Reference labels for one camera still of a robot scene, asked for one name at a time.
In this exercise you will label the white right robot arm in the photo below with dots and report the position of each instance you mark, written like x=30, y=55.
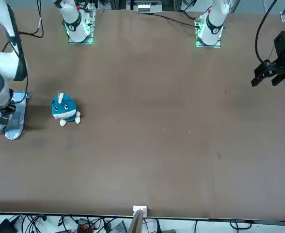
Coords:
x=2, y=65

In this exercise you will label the white power strip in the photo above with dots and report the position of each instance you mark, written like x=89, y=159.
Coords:
x=145, y=8

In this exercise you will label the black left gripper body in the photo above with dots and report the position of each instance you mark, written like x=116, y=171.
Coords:
x=281, y=48

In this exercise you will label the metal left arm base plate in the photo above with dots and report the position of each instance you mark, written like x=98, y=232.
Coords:
x=208, y=46

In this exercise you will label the black power adapter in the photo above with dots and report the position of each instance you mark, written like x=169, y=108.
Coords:
x=4, y=227

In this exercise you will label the black hub with red lights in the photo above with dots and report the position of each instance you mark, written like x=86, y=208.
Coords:
x=84, y=226

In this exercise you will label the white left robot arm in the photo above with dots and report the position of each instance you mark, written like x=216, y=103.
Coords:
x=212, y=21

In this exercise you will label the grey camera pole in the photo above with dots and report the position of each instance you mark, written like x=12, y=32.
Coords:
x=135, y=223

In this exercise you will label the white table clamp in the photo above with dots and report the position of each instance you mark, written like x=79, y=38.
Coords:
x=143, y=209

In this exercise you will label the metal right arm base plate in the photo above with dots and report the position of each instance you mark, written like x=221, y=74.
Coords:
x=80, y=43

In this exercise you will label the small blue plush doll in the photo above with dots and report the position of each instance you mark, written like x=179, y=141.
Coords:
x=63, y=106

